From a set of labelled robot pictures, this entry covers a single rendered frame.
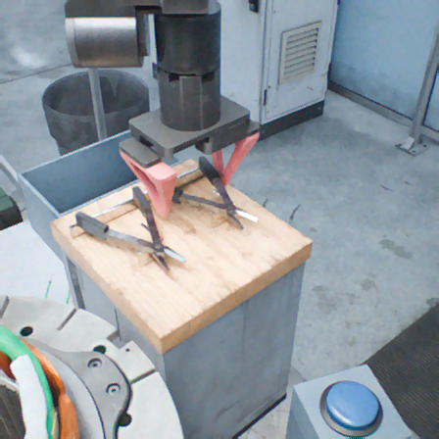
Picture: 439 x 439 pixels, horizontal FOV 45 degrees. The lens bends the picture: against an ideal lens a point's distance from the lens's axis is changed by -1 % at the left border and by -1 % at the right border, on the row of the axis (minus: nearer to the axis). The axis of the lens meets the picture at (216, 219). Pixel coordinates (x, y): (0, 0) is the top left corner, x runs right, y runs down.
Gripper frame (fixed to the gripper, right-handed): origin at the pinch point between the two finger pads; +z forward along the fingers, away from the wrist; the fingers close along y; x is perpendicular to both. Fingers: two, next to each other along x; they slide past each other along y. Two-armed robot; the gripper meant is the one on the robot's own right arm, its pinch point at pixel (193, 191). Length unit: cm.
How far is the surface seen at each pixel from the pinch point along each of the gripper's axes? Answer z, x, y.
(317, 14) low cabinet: 54, -125, -174
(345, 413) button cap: 3.6, 25.9, 5.8
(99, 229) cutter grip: -0.7, -0.6, 11.0
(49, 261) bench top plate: 31.0, -33.0, 6.5
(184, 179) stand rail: 1.3, -3.7, -1.8
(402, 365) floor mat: 108, 0, -80
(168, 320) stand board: 1.8, 10.9, 11.6
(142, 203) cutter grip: -1.0, -0.9, 5.8
